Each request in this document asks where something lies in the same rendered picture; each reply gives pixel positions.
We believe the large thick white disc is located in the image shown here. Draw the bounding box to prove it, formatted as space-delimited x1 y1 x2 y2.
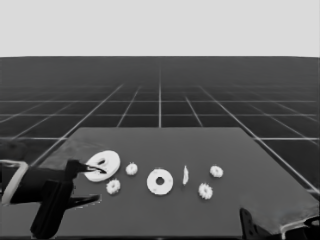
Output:
84 150 122 183

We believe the small white toothed gear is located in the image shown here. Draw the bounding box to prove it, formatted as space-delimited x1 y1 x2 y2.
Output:
125 162 139 176
105 178 122 196
197 182 214 201
209 165 224 179

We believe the white round carrier with pins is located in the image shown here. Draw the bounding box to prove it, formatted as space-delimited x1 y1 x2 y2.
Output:
146 167 174 196

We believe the small thin white T-piece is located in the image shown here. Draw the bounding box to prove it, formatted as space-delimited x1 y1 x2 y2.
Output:
182 165 190 186

